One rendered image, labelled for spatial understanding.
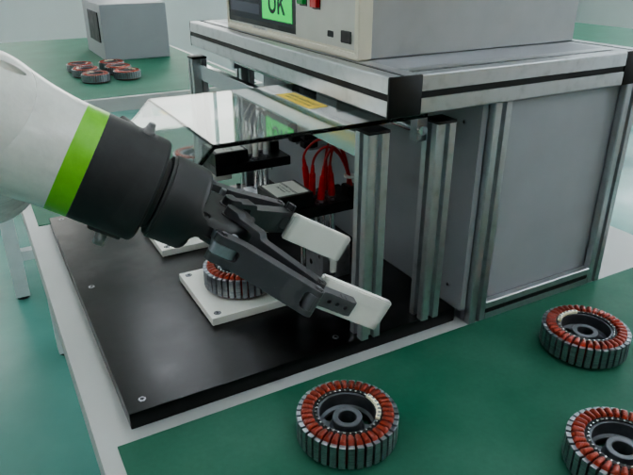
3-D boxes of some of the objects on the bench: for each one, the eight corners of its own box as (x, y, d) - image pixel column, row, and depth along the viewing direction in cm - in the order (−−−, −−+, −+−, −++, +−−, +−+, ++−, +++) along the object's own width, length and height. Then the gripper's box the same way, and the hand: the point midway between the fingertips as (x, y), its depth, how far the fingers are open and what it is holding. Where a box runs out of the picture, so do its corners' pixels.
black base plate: (131, 430, 70) (128, 414, 69) (50, 228, 121) (48, 217, 120) (453, 320, 90) (455, 307, 89) (268, 188, 141) (268, 178, 140)
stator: (214, 307, 87) (212, 285, 86) (197, 272, 97) (195, 251, 95) (288, 292, 91) (288, 270, 89) (266, 260, 100) (265, 239, 99)
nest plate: (213, 326, 85) (212, 319, 85) (179, 280, 97) (178, 273, 96) (308, 299, 92) (308, 292, 91) (266, 259, 104) (266, 253, 103)
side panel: (468, 325, 89) (495, 103, 76) (455, 315, 92) (478, 98, 78) (598, 280, 102) (641, 82, 88) (583, 272, 104) (623, 78, 90)
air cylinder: (322, 281, 97) (322, 250, 94) (300, 262, 102) (300, 232, 100) (349, 274, 99) (350, 243, 96) (326, 255, 105) (326, 225, 102)
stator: (307, 481, 63) (307, 453, 61) (288, 408, 73) (288, 383, 71) (412, 464, 65) (413, 436, 63) (380, 395, 75) (381, 370, 73)
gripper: (142, 181, 65) (316, 254, 73) (128, 302, 43) (380, 387, 51) (171, 118, 63) (348, 201, 71) (173, 210, 41) (429, 315, 49)
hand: (351, 275), depth 60 cm, fingers open, 13 cm apart
